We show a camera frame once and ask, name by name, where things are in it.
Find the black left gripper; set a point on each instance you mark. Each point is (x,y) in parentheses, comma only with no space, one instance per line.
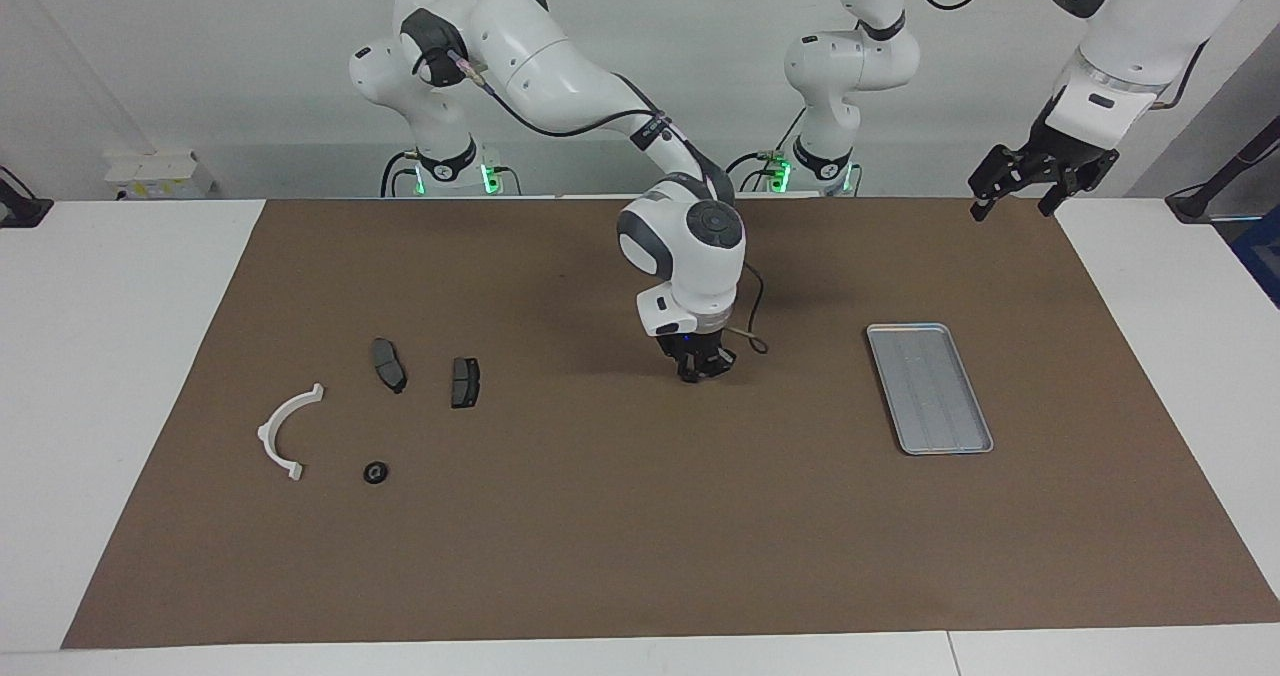
(1045,161)

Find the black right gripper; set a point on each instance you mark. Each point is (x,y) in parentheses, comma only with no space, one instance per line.
(700,346)

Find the small black bearing gear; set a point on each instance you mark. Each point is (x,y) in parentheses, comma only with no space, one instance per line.
(375,472)

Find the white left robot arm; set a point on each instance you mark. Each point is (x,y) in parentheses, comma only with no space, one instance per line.
(1150,16)

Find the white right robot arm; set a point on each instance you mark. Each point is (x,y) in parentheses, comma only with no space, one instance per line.
(560,66)

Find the silver metal tray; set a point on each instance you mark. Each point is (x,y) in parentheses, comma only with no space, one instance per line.
(930,391)

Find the brown table mat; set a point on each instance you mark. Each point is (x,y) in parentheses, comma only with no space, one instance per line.
(640,536)

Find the dark grey brake pad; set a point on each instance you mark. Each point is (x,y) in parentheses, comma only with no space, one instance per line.
(465,382)
(388,364)

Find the blue box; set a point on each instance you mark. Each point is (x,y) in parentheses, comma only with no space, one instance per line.
(1262,256)

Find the white power strip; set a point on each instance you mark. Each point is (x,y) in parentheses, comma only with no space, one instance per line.
(150,176)

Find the white curved plastic bracket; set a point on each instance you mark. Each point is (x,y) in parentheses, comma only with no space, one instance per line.
(268,434)

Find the black clamp mount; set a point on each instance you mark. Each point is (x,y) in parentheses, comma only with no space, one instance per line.
(20,211)

